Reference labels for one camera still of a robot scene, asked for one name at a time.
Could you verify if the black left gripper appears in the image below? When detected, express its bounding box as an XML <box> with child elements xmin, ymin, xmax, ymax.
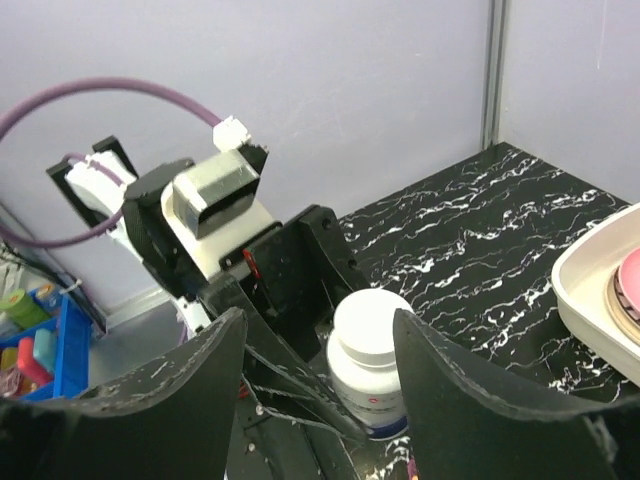
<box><xmin>199</xmin><ymin>205</ymin><xmax>371</xmax><ymax>443</ymax></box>

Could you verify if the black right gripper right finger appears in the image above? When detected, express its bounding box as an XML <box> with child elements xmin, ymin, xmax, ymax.
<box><xmin>393</xmin><ymin>310</ymin><xmax>639</xmax><ymax>479</ymax></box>

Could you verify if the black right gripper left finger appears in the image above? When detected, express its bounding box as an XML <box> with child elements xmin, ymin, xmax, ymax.
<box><xmin>1</xmin><ymin>308</ymin><xmax>247</xmax><ymax>479</ymax></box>

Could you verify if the pink weekly pill organizer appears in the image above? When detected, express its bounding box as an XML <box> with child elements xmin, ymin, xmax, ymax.
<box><xmin>407</xmin><ymin>457</ymin><xmax>419</xmax><ymax>480</ymax></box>

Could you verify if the white pill bottle blue label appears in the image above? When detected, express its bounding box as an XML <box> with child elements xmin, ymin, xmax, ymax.
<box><xmin>326</xmin><ymin>288</ymin><xmax>412</xmax><ymax>440</ymax></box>

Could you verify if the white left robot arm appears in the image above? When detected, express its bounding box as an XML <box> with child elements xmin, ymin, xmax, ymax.
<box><xmin>48</xmin><ymin>137</ymin><xmax>369</xmax><ymax>440</ymax></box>

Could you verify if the blue plastic storage bin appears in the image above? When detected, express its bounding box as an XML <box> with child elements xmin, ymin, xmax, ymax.
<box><xmin>1</xmin><ymin>294</ymin><xmax>93</xmax><ymax>402</ymax></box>

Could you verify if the white rectangular dish tub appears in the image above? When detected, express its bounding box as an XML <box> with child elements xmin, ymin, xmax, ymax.
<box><xmin>550</xmin><ymin>204</ymin><xmax>639</xmax><ymax>385</ymax></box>

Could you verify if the beige striped plate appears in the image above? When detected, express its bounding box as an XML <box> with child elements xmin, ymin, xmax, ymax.
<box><xmin>605</xmin><ymin>274</ymin><xmax>639</xmax><ymax>346</ymax></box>

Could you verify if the pink plate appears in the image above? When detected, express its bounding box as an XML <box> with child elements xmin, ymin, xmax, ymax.
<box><xmin>617</xmin><ymin>248</ymin><xmax>639</xmax><ymax>313</ymax></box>

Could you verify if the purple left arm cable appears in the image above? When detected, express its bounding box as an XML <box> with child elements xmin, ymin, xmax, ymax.
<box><xmin>0</xmin><ymin>75</ymin><xmax>224</xmax><ymax>250</ymax></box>

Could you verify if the aluminium frame rail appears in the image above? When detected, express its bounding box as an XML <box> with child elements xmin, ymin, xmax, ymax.
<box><xmin>481</xmin><ymin>0</ymin><xmax>511</xmax><ymax>150</ymax></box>

